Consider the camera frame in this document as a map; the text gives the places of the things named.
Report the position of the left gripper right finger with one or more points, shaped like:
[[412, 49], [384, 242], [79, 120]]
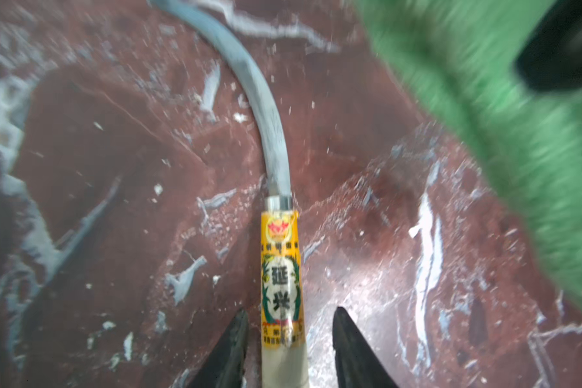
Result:
[[356, 363]]

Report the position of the sickle labelled handle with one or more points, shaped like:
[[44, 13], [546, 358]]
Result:
[[284, 355]]

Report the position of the green rag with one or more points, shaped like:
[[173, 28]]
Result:
[[458, 60]]

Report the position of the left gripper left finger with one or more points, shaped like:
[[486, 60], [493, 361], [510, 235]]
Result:
[[224, 367]]

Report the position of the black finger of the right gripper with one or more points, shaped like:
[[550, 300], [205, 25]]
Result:
[[551, 60]]

